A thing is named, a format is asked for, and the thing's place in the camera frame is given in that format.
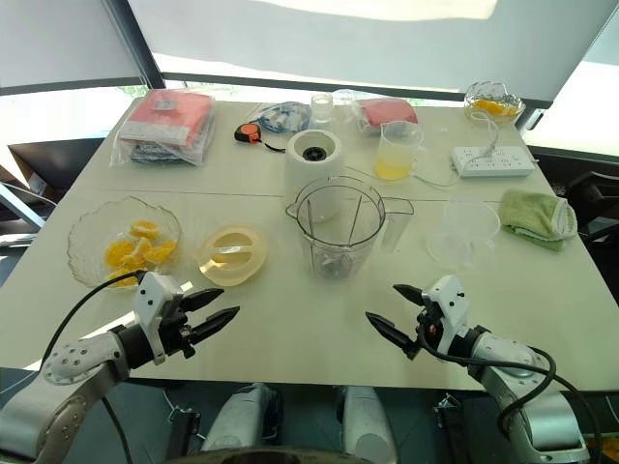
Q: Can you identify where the black office chair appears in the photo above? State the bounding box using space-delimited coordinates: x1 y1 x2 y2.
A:
563 168 619 246

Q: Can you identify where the wide scalloped glass bowl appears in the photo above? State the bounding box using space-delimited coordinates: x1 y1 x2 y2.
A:
67 195 183 290

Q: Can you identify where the clear blender jar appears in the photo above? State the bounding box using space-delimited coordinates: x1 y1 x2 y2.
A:
284 176 416 281

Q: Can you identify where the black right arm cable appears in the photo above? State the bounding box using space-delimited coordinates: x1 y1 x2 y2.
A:
418 323 608 464

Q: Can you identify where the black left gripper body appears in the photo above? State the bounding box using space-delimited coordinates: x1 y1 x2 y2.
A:
157 291 199 361

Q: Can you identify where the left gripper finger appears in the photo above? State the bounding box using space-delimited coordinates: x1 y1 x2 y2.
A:
183 288 225 313
190 304 242 346

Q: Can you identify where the dark brown cabinet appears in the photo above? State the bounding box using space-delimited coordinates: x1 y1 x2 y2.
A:
5 137 106 195

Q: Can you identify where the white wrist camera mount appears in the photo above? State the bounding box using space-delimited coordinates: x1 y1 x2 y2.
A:
131 271 186 365
427 275 471 358

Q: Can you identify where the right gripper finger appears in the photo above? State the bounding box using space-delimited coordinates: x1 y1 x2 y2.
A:
393 283 427 307
365 311 419 355

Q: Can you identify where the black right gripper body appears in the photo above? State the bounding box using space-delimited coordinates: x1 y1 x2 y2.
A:
406 298 445 362

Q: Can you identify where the small red cloth package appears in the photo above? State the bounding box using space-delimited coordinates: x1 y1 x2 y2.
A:
348 96 420 132

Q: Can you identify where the thick white power cable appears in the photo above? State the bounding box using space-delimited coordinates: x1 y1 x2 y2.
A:
469 109 502 159

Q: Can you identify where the black metal table bracket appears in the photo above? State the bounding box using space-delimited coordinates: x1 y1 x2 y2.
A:
167 404 202 458
432 392 466 442

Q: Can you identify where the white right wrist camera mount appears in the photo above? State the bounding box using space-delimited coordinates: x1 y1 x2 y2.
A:
427 275 471 358

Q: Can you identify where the patterned cloth in plastic bag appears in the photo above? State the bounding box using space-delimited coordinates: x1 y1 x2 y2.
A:
109 136 205 168

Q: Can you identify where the small clear glass cup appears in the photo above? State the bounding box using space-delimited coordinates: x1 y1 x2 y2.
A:
310 93 336 127

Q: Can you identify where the small crinkled glass bowl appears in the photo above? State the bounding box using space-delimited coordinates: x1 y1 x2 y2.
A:
463 80 526 125

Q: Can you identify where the green folded towel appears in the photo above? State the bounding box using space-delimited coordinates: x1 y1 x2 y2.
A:
497 188 579 253

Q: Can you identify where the yellow blender lid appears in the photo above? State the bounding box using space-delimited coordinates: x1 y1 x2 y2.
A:
194 222 269 288

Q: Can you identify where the plastic bag of blue cables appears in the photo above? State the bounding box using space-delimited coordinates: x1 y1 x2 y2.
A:
251 100 313 134

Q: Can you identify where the white blender base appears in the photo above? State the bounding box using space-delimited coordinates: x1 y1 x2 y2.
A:
283 129 346 223

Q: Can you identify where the thin white power cord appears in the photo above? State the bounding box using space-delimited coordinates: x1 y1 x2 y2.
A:
344 165 459 189

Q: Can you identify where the white power strip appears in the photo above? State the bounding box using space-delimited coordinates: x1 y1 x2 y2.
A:
450 144 536 180

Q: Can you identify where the empty clear plastic cup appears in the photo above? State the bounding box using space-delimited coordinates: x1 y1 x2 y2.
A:
425 198 502 270

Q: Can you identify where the glass beaker with yellow juice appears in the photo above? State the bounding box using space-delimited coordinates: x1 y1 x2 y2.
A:
374 120 424 182

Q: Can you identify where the white roller blind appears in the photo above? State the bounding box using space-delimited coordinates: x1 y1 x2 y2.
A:
126 0 619 103
0 0 147 97

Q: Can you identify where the silver rounded robot leg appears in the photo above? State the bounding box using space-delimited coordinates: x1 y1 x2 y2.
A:
337 385 399 464
200 383 282 456

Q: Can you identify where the red cloth in plastic bag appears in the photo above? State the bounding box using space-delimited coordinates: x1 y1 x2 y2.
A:
118 89 218 147

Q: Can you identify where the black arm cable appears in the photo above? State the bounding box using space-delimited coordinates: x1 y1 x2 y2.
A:
418 323 608 464
41 270 149 464

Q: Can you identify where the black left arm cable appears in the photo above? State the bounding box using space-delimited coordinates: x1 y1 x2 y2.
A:
41 270 149 464

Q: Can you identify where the black orange tape measure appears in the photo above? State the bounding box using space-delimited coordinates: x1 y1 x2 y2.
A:
234 123 287 153

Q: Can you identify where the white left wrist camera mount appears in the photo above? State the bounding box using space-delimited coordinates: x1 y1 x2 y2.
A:
131 271 186 365

